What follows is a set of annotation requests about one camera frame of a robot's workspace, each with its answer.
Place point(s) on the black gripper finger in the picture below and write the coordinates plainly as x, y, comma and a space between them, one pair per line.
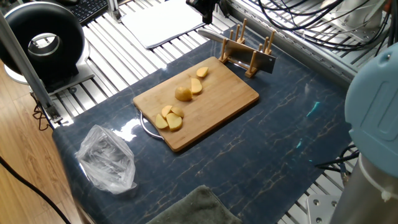
224, 7
206, 15

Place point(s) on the steel cleaver knife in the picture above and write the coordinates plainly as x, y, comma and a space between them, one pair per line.
248, 57

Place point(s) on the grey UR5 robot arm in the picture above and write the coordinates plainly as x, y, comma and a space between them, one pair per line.
373, 109

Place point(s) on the white paper pad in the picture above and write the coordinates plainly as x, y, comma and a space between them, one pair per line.
161, 21

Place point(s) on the cut potato piece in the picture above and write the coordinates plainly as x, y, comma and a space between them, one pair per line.
178, 111
174, 122
196, 86
160, 122
202, 72
166, 110

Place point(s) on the wooden peg rack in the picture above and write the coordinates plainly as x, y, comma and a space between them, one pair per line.
252, 67

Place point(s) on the potato half with skin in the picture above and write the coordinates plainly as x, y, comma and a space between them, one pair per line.
183, 94

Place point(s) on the wooden cutting board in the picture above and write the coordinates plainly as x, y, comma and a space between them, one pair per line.
217, 99

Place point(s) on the black keyboard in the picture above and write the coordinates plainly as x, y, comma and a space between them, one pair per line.
88, 9

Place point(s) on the dark blue marbled mat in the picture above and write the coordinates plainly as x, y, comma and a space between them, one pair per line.
264, 140

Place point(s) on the clear plastic bag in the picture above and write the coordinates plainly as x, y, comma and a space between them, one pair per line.
105, 158

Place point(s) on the grey-green towel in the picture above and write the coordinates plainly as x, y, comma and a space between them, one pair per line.
199, 208

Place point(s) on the perforated aluminium plate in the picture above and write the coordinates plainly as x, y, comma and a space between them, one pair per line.
323, 208

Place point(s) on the short aluminium post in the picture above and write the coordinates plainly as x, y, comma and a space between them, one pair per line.
113, 9

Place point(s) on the slanted aluminium post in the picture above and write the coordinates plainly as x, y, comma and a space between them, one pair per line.
25, 65

